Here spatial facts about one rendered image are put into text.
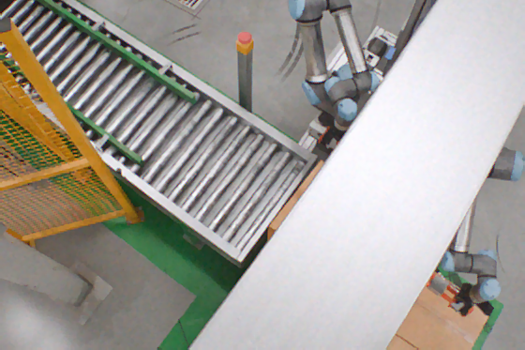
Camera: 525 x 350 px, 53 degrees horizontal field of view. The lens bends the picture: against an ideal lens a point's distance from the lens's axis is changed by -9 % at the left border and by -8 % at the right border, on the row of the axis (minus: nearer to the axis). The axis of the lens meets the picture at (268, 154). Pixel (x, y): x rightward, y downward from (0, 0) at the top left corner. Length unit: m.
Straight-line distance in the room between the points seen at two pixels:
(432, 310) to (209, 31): 2.45
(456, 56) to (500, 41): 0.04
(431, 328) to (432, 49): 2.63
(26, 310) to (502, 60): 3.44
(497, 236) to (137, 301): 2.35
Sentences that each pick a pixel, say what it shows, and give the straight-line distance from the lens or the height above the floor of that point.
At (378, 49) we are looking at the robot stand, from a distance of 2.91.
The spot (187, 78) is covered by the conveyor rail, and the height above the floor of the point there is 0.59.
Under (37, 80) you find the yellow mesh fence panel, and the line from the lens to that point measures 1.96.
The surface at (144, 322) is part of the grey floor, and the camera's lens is 3.46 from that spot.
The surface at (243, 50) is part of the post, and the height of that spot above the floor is 0.97.
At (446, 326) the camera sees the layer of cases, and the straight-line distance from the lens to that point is 3.03.
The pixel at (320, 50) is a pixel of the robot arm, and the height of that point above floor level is 1.40.
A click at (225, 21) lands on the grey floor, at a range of 4.14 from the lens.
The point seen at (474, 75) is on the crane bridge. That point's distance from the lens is 0.43.
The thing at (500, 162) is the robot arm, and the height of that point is 1.60.
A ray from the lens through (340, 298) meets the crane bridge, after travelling 0.35.
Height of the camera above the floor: 3.39
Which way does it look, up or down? 69 degrees down
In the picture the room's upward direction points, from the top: 5 degrees clockwise
